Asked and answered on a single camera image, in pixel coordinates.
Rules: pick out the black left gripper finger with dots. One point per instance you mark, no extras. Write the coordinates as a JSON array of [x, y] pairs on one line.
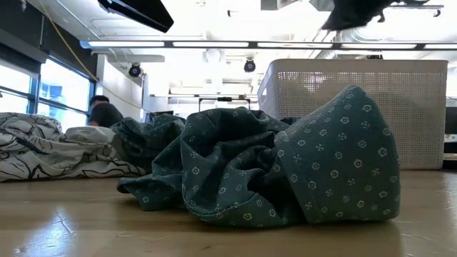
[[143, 12]]

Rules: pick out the light blue shirt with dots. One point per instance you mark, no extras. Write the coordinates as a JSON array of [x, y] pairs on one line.
[[89, 135]]

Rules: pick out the white garment with dark lines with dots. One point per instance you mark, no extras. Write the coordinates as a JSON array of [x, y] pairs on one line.
[[35, 153]]

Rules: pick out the black garment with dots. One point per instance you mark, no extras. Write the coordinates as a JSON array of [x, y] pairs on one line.
[[350, 16]]

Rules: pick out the teal dotted shirt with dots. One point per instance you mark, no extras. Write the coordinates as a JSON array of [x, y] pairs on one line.
[[332, 153]]

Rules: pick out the black ceiling spotlight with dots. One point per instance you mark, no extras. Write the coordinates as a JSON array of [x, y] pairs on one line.
[[135, 70], [249, 65]]

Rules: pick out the overhead LED light bar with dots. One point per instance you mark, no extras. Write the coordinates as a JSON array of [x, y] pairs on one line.
[[214, 44]]

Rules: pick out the person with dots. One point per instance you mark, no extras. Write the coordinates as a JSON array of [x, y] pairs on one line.
[[105, 114]]

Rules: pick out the white perforated laundry basket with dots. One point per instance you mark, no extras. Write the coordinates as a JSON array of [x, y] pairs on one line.
[[421, 107]]

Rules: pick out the dark monitor screen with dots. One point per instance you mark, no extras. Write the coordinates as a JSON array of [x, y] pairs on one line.
[[451, 121]]

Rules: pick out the distant black metal frame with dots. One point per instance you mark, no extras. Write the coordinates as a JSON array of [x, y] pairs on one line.
[[224, 99]]

